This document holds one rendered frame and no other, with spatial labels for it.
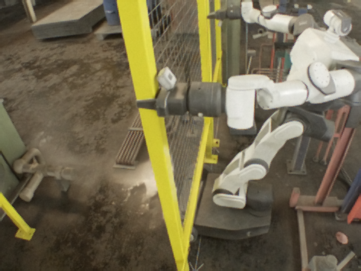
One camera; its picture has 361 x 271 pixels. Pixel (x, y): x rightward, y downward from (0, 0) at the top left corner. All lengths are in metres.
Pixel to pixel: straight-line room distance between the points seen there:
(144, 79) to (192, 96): 0.12
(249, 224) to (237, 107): 1.25
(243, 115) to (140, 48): 0.28
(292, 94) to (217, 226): 1.21
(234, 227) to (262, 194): 0.27
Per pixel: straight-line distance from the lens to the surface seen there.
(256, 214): 1.84
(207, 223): 1.81
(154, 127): 0.75
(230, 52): 3.38
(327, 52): 1.12
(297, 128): 1.33
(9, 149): 2.68
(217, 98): 0.65
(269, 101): 0.73
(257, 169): 1.51
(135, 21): 0.61
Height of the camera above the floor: 1.72
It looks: 40 degrees down
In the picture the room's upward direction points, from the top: 7 degrees counter-clockwise
